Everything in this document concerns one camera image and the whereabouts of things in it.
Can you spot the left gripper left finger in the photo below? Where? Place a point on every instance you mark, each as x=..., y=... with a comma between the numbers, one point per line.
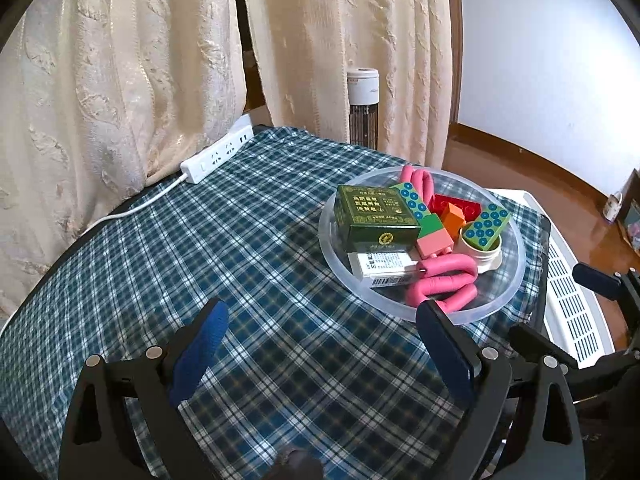
x=99, y=441

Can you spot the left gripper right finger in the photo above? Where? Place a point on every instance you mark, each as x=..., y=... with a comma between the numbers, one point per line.
x=479, y=379

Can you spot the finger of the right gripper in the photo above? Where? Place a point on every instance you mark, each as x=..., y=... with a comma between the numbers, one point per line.
x=609, y=286
x=532, y=349

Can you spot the white plastic cap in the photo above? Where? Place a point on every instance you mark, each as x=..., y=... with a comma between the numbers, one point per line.
x=486, y=260

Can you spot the long pink foam roller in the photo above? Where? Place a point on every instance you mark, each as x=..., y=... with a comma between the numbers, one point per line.
x=448, y=279

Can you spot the green blue-dotted block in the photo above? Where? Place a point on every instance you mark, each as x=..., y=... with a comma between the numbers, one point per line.
x=412, y=199
x=484, y=231

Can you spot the green pink brick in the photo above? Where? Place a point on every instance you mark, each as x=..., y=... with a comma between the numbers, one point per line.
x=433, y=239

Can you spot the red toy brick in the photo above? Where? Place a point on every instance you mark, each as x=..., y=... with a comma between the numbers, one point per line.
x=470, y=210

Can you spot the orange toy brick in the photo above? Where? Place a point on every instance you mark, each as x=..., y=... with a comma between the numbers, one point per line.
x=453, y=220

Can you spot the white medicine box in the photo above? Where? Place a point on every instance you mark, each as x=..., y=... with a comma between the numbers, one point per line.
x=384, y=269

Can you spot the short pink foam roller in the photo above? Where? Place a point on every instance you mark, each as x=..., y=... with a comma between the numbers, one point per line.
x=422, y=181

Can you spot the dark green printed box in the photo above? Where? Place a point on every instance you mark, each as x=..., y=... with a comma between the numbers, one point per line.
x=373, y=219

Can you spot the white slatted appliance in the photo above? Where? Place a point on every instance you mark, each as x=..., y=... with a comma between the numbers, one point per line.
x=573, y=318

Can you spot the wooden shelf cabinet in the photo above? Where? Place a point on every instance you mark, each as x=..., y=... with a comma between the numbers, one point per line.
x=628, y=218

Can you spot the white mug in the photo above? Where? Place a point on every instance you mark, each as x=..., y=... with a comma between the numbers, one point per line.
x=612, y=206

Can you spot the clear plastic bowl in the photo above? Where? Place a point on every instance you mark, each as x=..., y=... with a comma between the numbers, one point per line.
x=495, y=289

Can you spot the white power strip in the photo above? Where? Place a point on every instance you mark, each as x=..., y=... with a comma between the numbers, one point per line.
x=201, y=165

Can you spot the white tower heater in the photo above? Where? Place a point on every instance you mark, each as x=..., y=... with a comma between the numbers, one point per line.
x=363, y=87

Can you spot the cream patterned curtain left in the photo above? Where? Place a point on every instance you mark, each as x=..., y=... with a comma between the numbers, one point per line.
x=99, y=99

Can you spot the cream curtain right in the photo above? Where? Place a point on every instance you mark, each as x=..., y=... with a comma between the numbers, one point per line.
x=304, y=49

